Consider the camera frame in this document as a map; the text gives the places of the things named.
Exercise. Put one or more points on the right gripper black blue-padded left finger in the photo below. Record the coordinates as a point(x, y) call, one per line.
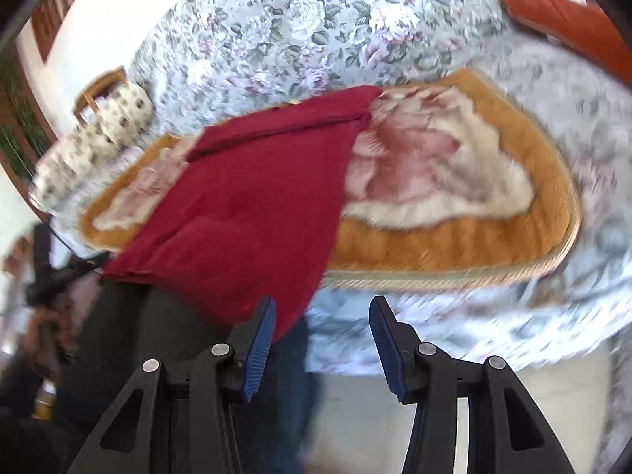
point(176, 418)

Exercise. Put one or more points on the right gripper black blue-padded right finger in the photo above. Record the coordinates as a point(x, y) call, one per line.
point(507, 431)

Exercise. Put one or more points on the dark red long-sleeve shirt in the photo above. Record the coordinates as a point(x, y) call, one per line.
point(255, 213)

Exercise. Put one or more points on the person's dark trousers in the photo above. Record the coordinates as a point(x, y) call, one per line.
point(127, 325)

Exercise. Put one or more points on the cream patterned cushion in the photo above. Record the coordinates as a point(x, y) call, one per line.
point(65, 165)
point(126, 112)

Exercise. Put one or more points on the green plant planter ledge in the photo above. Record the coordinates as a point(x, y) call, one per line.
point(25, 135)

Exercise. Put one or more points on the wooden side chair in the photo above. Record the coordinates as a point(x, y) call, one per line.
point(98, 88)

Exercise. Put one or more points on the orange floral plush blanket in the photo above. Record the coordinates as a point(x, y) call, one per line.
point(448, 186)

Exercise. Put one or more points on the wooden window shutter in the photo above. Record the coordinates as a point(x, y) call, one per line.
point(46, 21)

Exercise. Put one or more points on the floral blue sofa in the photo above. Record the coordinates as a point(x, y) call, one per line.
point(203, 60)

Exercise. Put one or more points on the orange velvet cushion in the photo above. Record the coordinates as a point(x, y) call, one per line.
point(584, 29)

